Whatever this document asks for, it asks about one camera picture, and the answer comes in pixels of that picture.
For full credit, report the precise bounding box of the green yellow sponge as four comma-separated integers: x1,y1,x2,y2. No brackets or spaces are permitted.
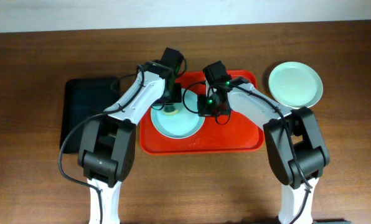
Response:
161,105,179,116

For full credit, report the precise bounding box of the light blue plate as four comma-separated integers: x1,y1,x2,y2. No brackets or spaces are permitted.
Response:
150,102,205,139

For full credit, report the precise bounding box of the light green plate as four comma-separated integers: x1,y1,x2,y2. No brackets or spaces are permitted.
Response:
268,62,324,109

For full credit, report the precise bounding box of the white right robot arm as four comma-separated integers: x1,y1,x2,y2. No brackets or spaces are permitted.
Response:
198,76,330,223

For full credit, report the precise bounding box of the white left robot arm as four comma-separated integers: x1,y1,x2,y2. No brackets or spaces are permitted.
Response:
77,59,183,223

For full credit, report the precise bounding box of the red plastic tray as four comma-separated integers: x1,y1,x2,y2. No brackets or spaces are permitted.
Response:
139,72,264,156

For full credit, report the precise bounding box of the black water tray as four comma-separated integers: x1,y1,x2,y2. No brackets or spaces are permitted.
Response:
60,77,120,144

